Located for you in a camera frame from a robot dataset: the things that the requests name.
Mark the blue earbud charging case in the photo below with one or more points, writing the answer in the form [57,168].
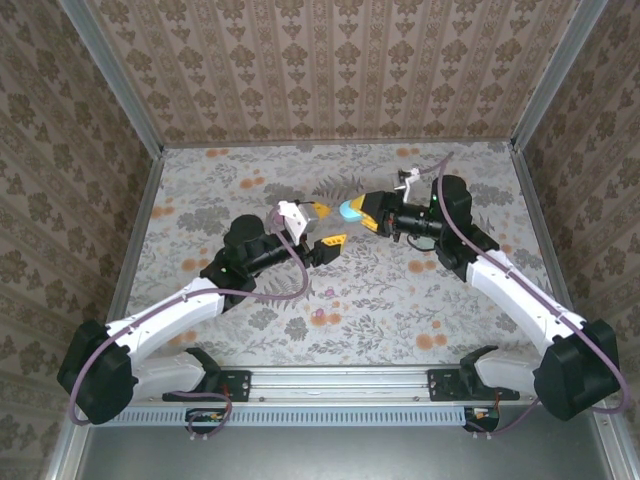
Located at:
[348,212]

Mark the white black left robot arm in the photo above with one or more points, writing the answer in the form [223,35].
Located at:
[165,315]

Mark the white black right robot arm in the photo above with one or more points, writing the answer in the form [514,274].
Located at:
[520,305]

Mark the grey metal panel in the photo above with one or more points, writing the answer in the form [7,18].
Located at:
[340,455]

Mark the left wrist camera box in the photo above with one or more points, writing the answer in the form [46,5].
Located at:
[295,217]

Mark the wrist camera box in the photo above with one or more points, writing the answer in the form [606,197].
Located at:
[411,176]
[295,217]

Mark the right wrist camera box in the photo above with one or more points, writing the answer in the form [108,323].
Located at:
[411,176]

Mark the aluminium mounting rail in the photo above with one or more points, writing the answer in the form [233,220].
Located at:
[340,382]

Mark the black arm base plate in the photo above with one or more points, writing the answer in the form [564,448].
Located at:
[440,385]
[237,387]

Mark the aluminium frame post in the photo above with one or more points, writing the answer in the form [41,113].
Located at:
[114,75]
[554,75]

